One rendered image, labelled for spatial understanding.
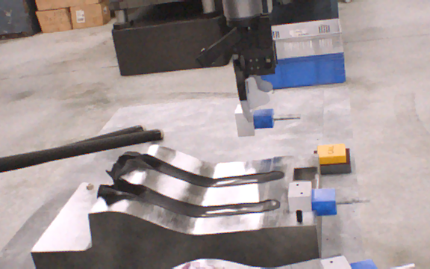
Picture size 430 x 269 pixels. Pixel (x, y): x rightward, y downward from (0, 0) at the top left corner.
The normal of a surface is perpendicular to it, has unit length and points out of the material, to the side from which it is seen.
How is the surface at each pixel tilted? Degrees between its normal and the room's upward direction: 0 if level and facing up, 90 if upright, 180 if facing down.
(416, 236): 0
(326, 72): 90
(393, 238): 0
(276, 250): 90
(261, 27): 90
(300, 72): 91
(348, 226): 0
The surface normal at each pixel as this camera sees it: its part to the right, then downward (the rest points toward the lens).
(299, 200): -0.16, 0.40
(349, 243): -0.15, -0.91
